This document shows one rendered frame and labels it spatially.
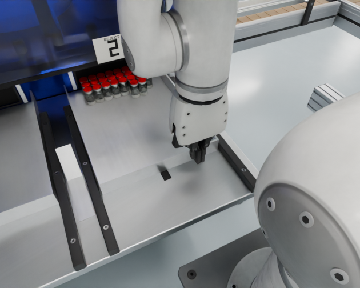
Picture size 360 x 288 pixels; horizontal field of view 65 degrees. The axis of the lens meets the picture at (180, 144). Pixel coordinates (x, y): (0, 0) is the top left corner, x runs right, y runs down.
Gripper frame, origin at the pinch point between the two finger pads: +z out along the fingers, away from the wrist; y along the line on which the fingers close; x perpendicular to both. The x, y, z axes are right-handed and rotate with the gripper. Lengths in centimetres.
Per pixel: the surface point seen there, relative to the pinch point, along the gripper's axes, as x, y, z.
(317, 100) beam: -36, -84, 41
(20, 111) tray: -34.0, 32.2, 3.2
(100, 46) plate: -28.6, 9.9, -11.8
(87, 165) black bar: -8.1, 21.0, 2.0
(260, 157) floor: -49, -74, 91
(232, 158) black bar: 2.9, -6.7, 2.2
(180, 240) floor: -23, -6, 92
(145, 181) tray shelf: -0.8, 11.4, 4.2
